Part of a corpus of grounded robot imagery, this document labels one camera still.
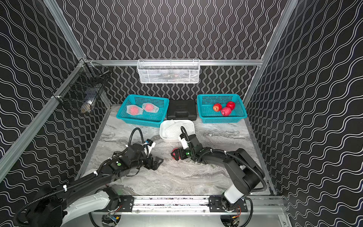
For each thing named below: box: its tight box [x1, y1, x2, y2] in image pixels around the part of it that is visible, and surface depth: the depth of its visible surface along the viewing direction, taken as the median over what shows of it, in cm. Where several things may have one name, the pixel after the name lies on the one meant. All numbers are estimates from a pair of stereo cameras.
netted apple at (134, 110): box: [126, 104, 144, 116], surface depth 112 cm
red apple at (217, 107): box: [212, 103, 223, 113], surface depth 115 cm
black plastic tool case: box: [166, 99, 198, 122], surface depth 110 cm
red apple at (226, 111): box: [221, 106, 232, 117], surface depth 112 cm
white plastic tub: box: [159, 119, 196, 143], surface depth 100 cm
